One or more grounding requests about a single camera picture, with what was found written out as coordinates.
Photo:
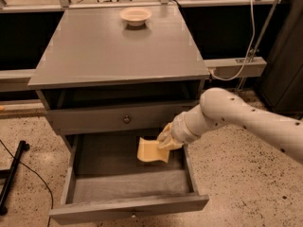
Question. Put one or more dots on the grey metal rail frame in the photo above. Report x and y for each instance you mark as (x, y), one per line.
(233, 67)

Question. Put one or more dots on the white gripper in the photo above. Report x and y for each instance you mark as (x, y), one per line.
(178, 129)

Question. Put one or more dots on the black stand leg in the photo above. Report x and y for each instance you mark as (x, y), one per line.
(9, 174)

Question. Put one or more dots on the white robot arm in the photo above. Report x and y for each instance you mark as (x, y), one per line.
(217, 108)

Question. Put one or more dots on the yellow sponge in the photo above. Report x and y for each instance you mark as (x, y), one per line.
(148, 151)

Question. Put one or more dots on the grey wooden drawer cabinet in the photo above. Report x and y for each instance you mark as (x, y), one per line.
(59, 100)

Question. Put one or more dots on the dark grey cabinet at right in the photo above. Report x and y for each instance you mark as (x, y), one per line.
(281, 85)

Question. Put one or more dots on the white bowl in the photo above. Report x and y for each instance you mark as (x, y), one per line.
(135, 16)

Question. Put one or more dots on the closed grey drawer with knob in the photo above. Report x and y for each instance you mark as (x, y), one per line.
(117, 118)

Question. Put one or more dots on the open grey bottom drawer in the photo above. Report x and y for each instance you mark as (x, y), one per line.
(106, 181)

